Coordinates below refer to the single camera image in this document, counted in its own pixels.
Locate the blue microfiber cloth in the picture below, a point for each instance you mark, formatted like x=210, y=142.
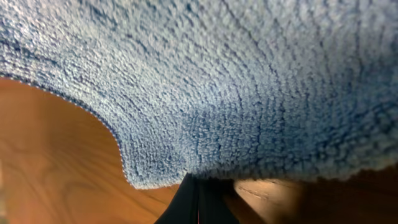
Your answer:
x=225, y=89

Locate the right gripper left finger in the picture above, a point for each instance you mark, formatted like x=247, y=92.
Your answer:
x=183, y=208

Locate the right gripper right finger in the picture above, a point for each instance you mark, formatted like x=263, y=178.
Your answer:
x=211, y=207

